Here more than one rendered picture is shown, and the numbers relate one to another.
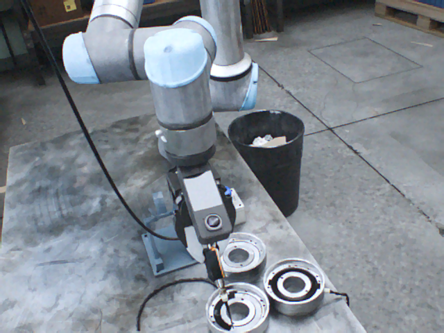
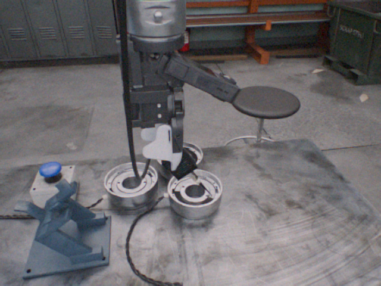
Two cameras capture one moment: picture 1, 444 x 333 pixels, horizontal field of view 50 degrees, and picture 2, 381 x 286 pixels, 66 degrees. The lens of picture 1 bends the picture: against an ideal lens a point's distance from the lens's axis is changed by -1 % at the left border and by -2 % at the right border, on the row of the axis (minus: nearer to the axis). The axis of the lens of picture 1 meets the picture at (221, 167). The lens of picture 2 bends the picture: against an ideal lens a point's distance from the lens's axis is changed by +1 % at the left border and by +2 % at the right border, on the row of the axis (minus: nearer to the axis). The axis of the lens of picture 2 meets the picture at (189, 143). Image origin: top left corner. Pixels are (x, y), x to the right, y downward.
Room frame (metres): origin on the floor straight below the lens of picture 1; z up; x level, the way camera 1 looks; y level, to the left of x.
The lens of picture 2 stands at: (0.50, 0.42, 1.22)
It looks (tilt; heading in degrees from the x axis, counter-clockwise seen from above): 34 degrees down; 275
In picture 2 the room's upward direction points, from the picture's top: straight up
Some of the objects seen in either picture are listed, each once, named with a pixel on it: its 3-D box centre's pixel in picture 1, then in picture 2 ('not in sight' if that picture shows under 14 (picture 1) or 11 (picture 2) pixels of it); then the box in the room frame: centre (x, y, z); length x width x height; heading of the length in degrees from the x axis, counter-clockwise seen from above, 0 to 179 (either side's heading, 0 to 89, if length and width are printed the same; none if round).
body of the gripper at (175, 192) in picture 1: (193, 176); (153, 80); (0.58, 0.04, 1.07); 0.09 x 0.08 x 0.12; 16
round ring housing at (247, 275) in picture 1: (238, 259); (132, 185); (0.65, -0.01, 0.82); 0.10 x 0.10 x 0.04
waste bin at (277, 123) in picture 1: (268, 167); not in sight; (1.83, -0.21, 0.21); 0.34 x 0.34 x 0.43
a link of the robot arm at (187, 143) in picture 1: (185, 132); (155, 17); (0.57, 0.04, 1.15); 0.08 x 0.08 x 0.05
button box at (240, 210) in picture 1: (223, 207); (53, 185); (0.81, 0.01, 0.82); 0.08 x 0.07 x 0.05; 14
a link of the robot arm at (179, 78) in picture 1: (179, 77); not in sight; (0.58, 0.04, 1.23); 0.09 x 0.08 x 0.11; 171
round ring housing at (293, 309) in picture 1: (293, 287); (179, 161); (0.57, -0.10, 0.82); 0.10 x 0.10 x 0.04
